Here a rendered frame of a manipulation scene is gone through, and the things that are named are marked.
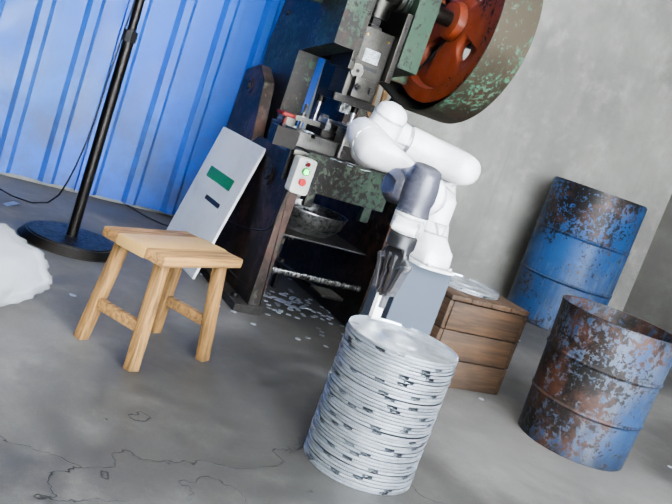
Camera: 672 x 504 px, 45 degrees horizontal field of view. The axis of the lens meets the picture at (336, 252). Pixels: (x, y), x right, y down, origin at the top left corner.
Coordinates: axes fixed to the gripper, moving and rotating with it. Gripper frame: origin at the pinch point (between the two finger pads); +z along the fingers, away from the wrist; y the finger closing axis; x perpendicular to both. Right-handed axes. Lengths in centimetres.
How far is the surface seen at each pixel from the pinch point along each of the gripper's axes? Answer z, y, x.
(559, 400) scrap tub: 22, 2, -91
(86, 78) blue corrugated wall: -18, 244, 13
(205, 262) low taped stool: 6.9, 37.9, 31.9
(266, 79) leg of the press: -46, 153, -31
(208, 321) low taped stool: 26, 44, 21
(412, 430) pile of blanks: 21.0, -27.7, 0.4
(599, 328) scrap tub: -6, -2, -90
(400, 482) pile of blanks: 36.0, -26.2, -3.7
